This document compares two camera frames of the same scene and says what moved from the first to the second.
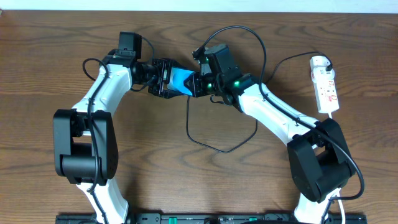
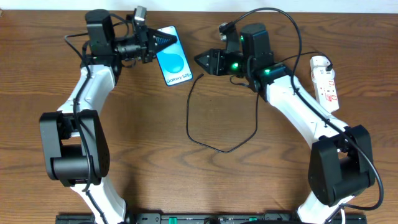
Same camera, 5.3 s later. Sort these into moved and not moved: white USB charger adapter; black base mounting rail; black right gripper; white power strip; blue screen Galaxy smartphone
Moved: blue screen Galaxy smartphone; black right gripper
Not moved: black base mounting rail; white USB charger adapter; white power strip
